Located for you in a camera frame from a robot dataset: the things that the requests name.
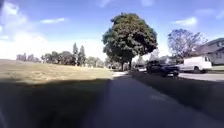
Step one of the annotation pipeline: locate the vehicle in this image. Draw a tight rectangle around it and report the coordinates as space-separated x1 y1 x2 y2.
134 63 148 73

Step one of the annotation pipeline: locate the large green tree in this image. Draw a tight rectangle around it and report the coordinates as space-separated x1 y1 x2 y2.
101 12 159 72

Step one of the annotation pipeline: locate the grey concrete pavement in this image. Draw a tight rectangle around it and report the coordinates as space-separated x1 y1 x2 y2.
79 73 224 128

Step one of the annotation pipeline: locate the row of trees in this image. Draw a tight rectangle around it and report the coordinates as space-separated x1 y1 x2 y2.
15 42 106 69

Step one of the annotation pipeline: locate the black car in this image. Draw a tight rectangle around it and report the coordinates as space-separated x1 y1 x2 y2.
145 59 181 78

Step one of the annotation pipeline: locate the wide grass field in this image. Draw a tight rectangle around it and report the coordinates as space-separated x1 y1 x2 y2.
0 59 114 128

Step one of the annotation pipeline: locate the bare dark tree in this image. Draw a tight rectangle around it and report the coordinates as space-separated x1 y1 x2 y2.
167 28 208 60

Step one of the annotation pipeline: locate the grass strip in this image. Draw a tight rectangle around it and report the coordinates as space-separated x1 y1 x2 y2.
130 70 224 123

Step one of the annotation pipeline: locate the white van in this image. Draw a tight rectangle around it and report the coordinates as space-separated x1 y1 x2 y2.
179 54 213 75

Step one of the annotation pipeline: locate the grey asphalt road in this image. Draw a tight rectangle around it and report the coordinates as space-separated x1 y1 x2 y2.
176 72 224 83

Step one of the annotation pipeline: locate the grey house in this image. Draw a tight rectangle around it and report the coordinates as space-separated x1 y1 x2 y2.
195 37 224 66

